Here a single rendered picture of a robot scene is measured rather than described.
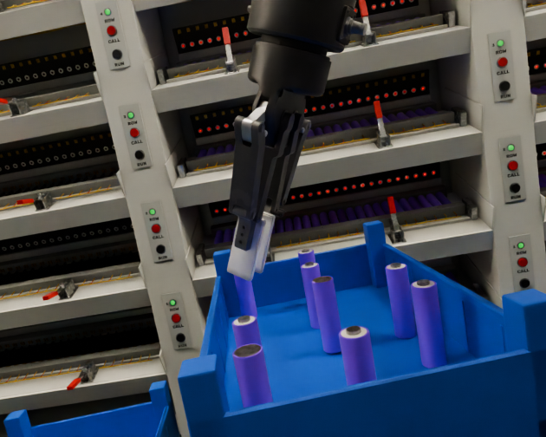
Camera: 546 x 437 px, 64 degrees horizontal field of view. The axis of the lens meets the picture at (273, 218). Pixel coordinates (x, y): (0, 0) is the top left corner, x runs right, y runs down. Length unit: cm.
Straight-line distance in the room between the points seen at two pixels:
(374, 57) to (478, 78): 20
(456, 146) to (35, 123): 82
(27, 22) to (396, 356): 89
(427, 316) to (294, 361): 12
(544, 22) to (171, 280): 86
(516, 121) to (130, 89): 73
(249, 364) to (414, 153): 69
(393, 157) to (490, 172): 18
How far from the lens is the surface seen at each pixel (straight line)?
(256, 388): 27
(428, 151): 90
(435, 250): 93
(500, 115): 94
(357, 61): 88
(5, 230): 105
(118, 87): 92
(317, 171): 86
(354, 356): 27
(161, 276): 92
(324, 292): 37
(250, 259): 46
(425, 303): 34
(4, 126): 102
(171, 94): 89
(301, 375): 37
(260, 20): 41
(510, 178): 95
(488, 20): 95
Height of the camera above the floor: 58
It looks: 8 degrees down
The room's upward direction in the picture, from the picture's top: 10 degrees counter-clockwise
